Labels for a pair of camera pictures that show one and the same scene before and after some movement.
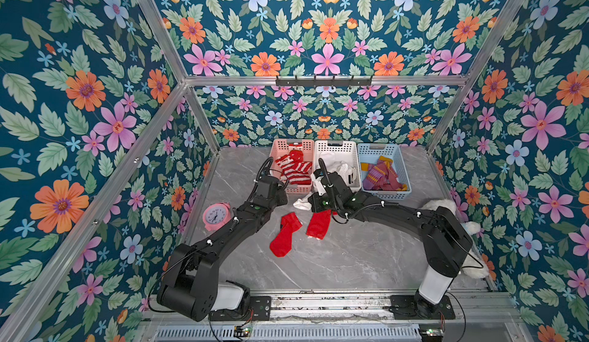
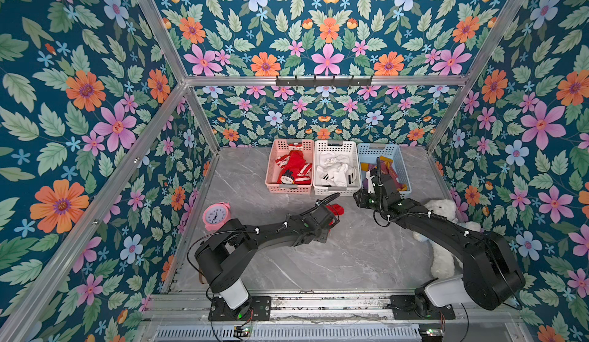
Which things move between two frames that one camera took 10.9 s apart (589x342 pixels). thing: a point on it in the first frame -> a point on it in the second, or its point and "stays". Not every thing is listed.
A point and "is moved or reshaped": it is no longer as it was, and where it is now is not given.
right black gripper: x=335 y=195 -> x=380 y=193
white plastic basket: x=340 y=156 stays
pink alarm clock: x=216 y=214 stays
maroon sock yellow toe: x=382 y=175 stays
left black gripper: x=280 y=191 -> x=324 y=238
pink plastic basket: x=294 y=160 stays
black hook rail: x=324 y=82 stays
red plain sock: x=281 y=244 is moved or reshaped
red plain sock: x=319 y=224 is moved or reshaped
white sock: x=330 y=164 stays
